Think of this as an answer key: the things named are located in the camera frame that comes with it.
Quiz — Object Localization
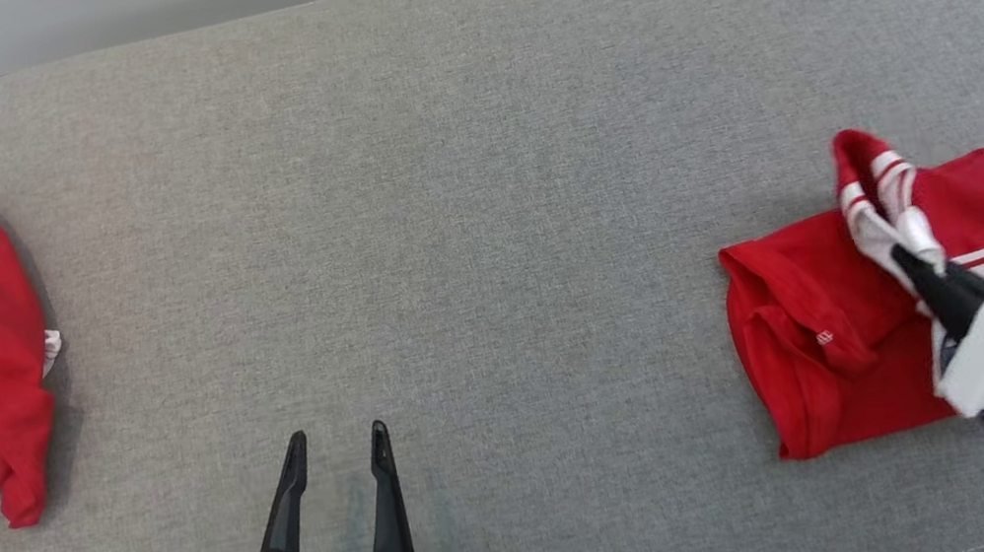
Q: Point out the red white-striped shorts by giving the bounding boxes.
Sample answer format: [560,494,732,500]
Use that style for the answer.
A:
[699,105,984,470]

